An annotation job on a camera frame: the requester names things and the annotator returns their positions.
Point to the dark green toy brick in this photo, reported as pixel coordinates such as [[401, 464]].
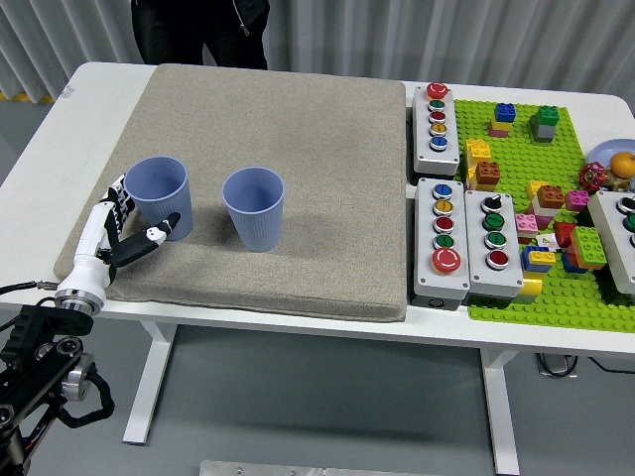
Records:
[[546, 115]]

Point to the grey-brown fabric mat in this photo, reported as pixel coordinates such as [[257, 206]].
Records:
[[322, 223]]

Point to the grey box small red mushroom button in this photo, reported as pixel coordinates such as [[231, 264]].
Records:
[[436, 156]]

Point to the orange fruit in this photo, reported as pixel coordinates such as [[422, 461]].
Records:
[[622, 163]]

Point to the orange-brown toy brick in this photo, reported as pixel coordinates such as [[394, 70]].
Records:
[[488, 173], [550, 196]]

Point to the light blue plate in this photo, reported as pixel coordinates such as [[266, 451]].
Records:
[[605, 149]]

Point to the light green toy brick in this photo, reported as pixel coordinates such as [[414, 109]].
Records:
[[589, 245]]

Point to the grey toy brick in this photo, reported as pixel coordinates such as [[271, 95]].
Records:
[[545, 133]]

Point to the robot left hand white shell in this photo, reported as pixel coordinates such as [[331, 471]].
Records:
[[91, 238]]

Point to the small yellow toy brick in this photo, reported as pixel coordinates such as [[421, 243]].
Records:
[[542, 257]]

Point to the red valve handwheel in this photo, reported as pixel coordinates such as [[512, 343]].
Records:
[[592, 177]]

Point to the person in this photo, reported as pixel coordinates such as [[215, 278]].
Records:
[[164, 35]]

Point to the blue ribbed plastic cup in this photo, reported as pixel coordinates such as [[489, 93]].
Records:
[[255, 228], [159, 198]]

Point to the flat yellow toy brick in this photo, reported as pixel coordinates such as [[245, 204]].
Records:
[[496, 125]]

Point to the grey power adapter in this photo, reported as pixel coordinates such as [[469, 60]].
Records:
[[558, 366]]

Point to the grey box black green buttons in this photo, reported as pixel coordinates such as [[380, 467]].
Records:
[[612, 238]]

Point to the green studded baseplate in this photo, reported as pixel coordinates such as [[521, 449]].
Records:
[[516, 154]]

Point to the white table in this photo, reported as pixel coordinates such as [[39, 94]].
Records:
[[30, 198]]

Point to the magenta toy brick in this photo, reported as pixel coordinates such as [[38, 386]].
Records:
[[578, 200]]

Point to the red toy brick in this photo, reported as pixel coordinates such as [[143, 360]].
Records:
[[564, 233]]

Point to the grey box large red button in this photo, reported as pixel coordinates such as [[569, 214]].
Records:
[[427, 280]]

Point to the white printed toy brick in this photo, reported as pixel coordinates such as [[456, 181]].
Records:
[[547, 241]]

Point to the blue toy brick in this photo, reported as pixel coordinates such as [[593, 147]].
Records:
[[505, 111], [533, 267]]

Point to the grey box black selector switch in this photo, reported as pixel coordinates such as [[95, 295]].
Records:
[[501, 278]]

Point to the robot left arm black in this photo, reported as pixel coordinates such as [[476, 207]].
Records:
[[44, 357]]

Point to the white pleated curtain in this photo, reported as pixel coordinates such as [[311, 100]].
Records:
[[496, 39]]

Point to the white table leg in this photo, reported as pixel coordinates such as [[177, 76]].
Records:
[[501, 411], [146, 387]]

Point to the brass valve body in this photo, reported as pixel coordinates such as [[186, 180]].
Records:
[[620, 183]]

